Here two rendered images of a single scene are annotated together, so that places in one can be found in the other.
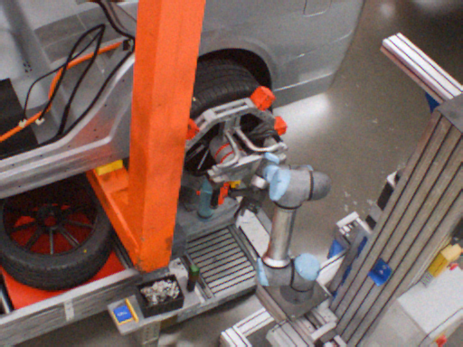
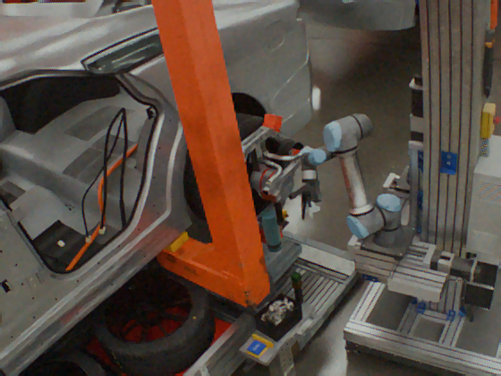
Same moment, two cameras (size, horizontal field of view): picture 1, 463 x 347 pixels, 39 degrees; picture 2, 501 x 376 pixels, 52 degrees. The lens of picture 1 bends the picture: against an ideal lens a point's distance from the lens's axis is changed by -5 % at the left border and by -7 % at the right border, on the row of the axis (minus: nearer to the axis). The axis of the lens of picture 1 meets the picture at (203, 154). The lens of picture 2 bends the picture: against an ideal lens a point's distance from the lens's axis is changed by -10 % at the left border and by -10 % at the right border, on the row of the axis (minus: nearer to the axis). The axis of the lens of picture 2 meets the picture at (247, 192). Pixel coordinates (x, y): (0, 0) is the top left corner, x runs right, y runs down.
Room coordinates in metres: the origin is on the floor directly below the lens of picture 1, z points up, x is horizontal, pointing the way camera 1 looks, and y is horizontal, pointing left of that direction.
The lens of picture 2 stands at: (-0.29, 0.43, 2.63)
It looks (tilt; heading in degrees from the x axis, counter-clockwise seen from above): 36 degrees down; 351
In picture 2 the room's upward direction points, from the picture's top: 12 degrees counter-clockwise
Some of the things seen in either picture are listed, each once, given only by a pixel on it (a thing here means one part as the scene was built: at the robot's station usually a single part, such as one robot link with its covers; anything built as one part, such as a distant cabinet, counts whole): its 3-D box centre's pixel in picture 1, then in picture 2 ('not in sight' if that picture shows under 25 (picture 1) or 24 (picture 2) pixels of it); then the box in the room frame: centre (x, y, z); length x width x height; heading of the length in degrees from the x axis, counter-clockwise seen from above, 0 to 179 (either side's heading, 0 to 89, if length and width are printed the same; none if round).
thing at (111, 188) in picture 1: (118, 185); (194, 250); (2.02, 0.38, 0.69); 0.52 x 0.17 x 0.35; 36
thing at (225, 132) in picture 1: (222, 145); (263, 166); (2.09, -0.08, 1.03); 0.19 x 0.18 x 0.11; 36
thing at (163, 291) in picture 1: (159, 295); (278, 316); (1.55, 0.09, 0.51); 0.20 x 0.14 x 0.13; 119
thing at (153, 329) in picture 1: (146, 326); (279, 358); (1.52, 0.14, 0.21); 0.10 x 0.10 x 0.42; 36
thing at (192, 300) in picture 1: (154, 304); (277, 329); (1.53, 0.11, 0.44); 0.43 x 0.17 x 0.03; 126
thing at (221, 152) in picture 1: (230, 156); (272, 182); (2.19, -0.13, 0.85); 0.21 x 0.14 x 0.14; 36
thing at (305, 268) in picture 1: (303, 271); (387, 210); (1.52, -0.49, 0.98); 0.13 x 0.12 x 0.14; 99
